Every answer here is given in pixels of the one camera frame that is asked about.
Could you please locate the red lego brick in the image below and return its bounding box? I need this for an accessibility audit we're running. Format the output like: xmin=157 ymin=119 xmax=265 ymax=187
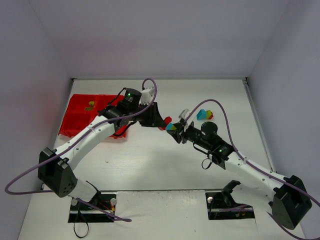
xmin=159 ymin=116 xmax=172 ymax=131

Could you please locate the teal lego block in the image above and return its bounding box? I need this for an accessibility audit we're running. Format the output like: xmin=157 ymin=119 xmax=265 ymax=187
xmin=196 ymin=109 xmax=207 ymax=121

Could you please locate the green long lego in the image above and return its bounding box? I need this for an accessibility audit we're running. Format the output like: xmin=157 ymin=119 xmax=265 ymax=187
xmin=84 ymin=101 xmax=95 ymax=112

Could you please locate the green lego cube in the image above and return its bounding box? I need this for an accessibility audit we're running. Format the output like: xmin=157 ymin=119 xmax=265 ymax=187
xmin=205 ymin=110 xmax=214 ymax=120

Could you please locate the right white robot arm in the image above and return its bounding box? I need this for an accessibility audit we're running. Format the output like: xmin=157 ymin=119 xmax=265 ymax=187
xmin=166 ymin=122 xmax=312 ymax=230

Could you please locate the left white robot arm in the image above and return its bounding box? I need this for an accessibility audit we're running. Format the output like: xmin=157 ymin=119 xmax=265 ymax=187
xmin=38 ymin=87 xmax=166 ymax=202

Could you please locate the red divided bin tray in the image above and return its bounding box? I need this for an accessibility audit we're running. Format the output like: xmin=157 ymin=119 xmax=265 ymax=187
xmin=58 ymin=94 xmax=124 ymax=138

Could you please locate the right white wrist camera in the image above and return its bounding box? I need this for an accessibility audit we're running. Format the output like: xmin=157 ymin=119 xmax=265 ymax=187
xmin=178 ymin=108 xmax=194 ymax=132

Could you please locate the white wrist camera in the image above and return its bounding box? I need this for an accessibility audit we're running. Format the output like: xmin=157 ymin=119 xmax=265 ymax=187
xmin=140 ymin=87 xmax=155 ymax=105
xmin=178 ymin=108 xmax=194 ymax=132

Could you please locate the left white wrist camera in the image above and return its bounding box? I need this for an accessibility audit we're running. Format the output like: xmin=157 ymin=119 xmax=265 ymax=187
xmin=140 ymin=87 xmax=155 ymax=105

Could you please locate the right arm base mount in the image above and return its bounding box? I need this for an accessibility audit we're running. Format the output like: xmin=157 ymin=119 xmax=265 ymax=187
xmin=205 ymin=180 xmax=255 ymax=221

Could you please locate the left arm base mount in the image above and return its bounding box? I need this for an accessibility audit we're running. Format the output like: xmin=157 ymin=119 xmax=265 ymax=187
xmin=68 ymin=193 xmax=117 ymax=223

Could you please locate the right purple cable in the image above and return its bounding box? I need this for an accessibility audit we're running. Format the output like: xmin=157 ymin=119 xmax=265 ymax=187
xmin=186 ymin=99 xmax=320 ymax=240

